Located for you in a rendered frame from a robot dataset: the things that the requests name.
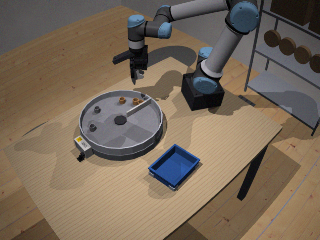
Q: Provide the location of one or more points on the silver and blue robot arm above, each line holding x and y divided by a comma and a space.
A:
243, 17

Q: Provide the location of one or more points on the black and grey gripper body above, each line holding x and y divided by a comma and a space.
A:
140, 59

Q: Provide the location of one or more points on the blue open-top crate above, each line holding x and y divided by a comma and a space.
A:
173, 167

